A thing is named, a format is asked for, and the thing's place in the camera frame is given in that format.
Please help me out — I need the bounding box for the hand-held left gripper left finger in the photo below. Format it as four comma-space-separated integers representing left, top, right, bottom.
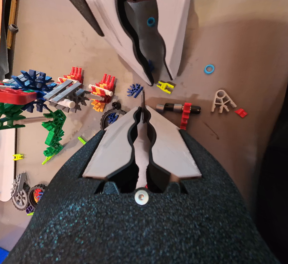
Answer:
82, 106, 142, 178

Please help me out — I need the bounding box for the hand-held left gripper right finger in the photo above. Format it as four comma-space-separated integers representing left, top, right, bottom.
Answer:
145, 105, 202, 179

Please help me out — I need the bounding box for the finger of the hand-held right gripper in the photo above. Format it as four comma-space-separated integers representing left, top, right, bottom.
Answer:
144, 0, 192, 81
73, 0, 155, 87

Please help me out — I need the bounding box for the colourful construction toy robot figure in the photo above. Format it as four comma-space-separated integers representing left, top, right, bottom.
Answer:
0, 67, 117, 166

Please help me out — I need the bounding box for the black rubber tyre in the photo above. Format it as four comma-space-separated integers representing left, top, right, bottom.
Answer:
100, 108, 128, 131
28, 184, 47, 210

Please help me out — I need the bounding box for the red connector strip with rods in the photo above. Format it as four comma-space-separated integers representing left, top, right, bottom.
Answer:
165, 102, 202, 131

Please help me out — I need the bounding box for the tan triangular connector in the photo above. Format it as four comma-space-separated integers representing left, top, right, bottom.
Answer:
210, 89, 237, 114

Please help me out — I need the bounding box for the long yellow rod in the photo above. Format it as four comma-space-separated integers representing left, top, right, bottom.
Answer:
6, 0, 18, 49

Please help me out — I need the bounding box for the small red piece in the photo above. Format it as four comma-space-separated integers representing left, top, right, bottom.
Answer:
234, 108, 248, 119

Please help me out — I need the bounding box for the grey fan connector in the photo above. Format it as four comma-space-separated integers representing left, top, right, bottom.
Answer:
10, 172, 28, 198

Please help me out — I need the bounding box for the white mounting plate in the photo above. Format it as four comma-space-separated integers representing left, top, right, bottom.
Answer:
0, 129, 18, 202

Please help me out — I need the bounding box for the small grey wheel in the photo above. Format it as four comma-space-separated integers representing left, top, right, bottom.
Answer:
11, 188, 30, 211

